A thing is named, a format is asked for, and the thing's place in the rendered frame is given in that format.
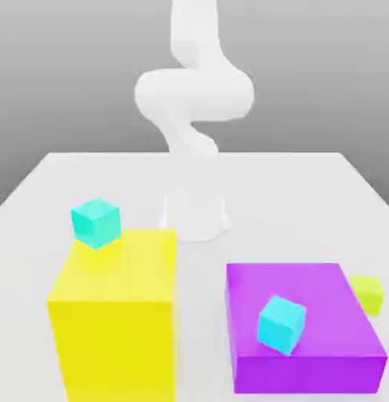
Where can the small lime cube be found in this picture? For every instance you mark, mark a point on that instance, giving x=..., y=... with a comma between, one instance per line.
x=368, y=293

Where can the small cyan cube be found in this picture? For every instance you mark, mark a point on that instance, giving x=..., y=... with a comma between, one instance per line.
x=280, y=325

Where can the large yellow box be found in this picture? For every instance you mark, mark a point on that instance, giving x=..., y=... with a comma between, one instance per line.
x=116, y=329

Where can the large purple box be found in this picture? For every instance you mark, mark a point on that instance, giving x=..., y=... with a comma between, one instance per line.
x=323, y=314

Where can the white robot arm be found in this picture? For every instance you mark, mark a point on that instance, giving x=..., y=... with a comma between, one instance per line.
x=194, y=91

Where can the small turquoise cube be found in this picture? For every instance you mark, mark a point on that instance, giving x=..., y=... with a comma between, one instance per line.
x=95, y=223

